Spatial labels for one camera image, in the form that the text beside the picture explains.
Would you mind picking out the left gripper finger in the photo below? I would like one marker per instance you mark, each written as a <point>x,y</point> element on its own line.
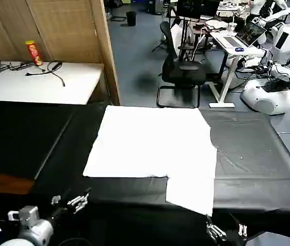
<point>55,200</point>
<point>79,201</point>

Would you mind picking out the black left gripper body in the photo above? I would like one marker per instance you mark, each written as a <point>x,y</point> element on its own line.
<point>58,215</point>

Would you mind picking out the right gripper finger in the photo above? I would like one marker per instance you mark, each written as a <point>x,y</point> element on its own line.
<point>242,229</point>
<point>215,230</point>

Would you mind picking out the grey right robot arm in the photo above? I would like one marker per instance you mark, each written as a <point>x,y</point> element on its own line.
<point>275,239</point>

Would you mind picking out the black table cover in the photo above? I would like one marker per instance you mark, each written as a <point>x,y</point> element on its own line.
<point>250,159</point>

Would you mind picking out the white shirt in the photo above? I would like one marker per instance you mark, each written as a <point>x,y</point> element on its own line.
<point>155,143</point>

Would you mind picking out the white side table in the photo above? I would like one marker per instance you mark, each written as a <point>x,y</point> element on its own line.
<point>39,84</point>

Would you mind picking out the red chips can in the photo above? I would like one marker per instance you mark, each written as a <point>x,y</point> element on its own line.
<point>35,53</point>

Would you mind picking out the black office chair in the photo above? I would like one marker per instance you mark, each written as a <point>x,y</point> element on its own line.
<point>183,73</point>

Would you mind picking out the white wheeled humanoid robot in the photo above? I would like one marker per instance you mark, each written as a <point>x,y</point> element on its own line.
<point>283,66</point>

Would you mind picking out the white standing desk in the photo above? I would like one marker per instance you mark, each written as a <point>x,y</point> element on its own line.
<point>233,51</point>

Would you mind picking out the blue computer mouse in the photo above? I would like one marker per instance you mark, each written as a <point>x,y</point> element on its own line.
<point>239,49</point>

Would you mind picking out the white plastic bag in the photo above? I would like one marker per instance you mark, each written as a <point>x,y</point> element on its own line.
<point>176,41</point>

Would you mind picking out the black trash bin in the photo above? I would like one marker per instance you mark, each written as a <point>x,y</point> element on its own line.
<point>131,18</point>

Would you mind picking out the silver open laptop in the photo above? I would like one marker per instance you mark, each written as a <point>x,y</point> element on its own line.
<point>247,34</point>

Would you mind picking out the clear plastic cup with straw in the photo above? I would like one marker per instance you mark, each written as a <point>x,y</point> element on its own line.
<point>232,28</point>

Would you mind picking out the white folded cloth stack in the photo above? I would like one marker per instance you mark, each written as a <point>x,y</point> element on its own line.
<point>216,24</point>

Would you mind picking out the wooden partition wall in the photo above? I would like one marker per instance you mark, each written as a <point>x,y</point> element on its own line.
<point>67,28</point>

